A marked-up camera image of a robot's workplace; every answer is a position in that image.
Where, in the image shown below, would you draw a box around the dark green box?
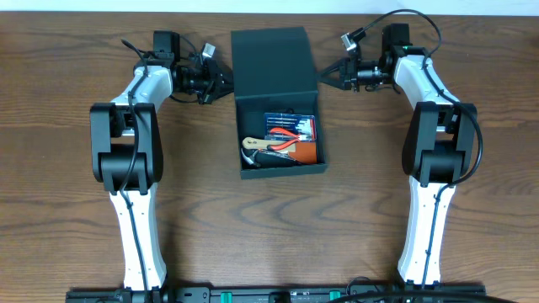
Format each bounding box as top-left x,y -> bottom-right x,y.
231,27 -> 328,179

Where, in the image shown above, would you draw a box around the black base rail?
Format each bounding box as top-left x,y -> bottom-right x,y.
65,279 -> 494,303

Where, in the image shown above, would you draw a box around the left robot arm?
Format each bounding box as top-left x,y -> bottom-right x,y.
89,30 -> 233,293

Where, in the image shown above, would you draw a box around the small claw hammer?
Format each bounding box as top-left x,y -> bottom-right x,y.
241,148 -> 296,168

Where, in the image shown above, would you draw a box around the blue drill bit case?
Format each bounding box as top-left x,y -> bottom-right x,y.
264,113 -> 317,142

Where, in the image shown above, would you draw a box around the red handled pliers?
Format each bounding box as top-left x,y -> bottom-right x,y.
268,127 -> 309,151

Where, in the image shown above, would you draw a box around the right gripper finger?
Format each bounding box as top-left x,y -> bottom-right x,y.
318,58 -> 350,77
318,77 -> 350,90

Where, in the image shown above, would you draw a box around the orange scraper wooden handle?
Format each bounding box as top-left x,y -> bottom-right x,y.
242,137 -> 318,164

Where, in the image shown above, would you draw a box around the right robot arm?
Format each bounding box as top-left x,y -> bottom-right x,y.
318,24 -> 478,287

